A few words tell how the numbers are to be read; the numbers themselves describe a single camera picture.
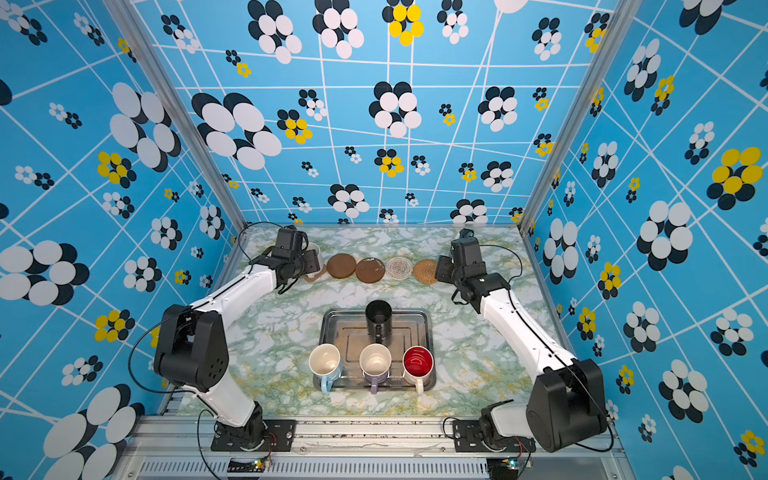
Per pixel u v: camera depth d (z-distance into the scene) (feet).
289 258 2.34
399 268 3.48
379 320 2.98
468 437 2.38
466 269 2.03
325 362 2.73
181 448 2.46
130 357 1.40
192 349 1.52
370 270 3.47
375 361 2.78
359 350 2.58
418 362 2.76
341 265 3.54
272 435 2.38
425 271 3.51
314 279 3.36
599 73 2.53
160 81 2.59
